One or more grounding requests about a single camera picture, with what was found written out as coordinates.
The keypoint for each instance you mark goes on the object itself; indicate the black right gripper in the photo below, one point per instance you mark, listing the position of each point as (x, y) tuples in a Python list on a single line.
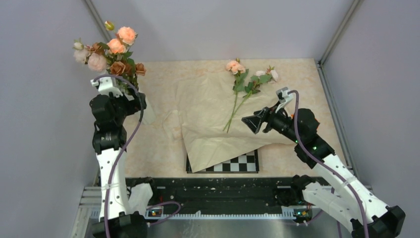
[(267, 114)]

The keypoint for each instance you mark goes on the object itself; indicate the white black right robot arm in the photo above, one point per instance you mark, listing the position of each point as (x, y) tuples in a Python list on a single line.
[(351, 204)]

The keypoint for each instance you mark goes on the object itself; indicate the pink rose flower stem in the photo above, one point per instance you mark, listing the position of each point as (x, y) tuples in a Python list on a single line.
[(240, 73)]

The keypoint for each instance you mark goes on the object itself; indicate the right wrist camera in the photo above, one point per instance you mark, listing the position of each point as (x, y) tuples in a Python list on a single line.
[(284, 98)]

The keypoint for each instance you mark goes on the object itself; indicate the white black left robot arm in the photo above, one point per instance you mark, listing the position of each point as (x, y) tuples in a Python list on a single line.
[(116, 219)]

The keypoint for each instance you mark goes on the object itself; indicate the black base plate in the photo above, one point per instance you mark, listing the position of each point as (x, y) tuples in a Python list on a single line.
[(271, 190)]

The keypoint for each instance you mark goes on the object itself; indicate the orange rose flower stem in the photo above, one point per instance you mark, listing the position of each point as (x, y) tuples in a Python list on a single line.
[(118, 48)]

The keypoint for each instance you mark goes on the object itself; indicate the brown rose flower stem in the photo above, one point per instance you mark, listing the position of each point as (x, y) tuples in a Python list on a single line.
[(130, 72)]

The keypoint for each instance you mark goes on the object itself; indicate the orange kraft wrapping paper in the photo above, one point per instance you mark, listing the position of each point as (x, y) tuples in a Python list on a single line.
[(210, 119)]

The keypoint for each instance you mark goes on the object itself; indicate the black white checkerboard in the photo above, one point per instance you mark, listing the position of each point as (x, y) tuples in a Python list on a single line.
[(245, 164)]

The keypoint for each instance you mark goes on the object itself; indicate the aluminium front rail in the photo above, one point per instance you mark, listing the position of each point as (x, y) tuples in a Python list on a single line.
[(225, 209)]

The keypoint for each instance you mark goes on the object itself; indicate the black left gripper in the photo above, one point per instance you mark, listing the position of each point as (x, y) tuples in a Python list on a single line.
[(137, 104)]

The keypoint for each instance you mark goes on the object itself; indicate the pale white rose flower stem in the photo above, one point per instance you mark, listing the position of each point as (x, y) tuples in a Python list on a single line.
[(256, 81)]

